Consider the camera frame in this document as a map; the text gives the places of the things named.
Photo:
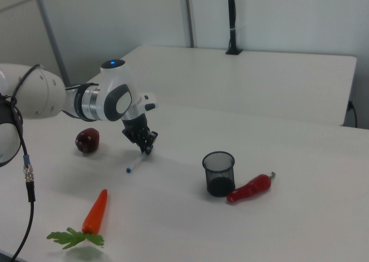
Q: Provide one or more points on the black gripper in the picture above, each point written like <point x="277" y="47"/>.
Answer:
<point x="134" y="128"/>

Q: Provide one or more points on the white marker with blue cap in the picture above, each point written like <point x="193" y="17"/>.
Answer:
<point x="135" y="164"/>

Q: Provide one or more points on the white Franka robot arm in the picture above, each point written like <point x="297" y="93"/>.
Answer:
<point x="43" y="95"/>

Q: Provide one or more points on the dark red apple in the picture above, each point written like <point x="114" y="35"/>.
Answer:
<point x="88" y="140"/>

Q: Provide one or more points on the black mesh pen cup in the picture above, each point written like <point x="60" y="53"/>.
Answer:
<point x="219" y="187"/>

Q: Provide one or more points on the orange toy carrot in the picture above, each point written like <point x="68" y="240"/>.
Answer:
<point x="95" y="213"/>

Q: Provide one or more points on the red chili pepper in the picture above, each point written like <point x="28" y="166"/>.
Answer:
<point x="250" y="188"/>

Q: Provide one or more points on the white rectangular table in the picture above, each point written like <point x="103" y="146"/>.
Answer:
<point x="245" y="80"/>

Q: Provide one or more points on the black clamped pole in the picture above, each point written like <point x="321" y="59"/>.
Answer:
<point x="232" y="14"/>

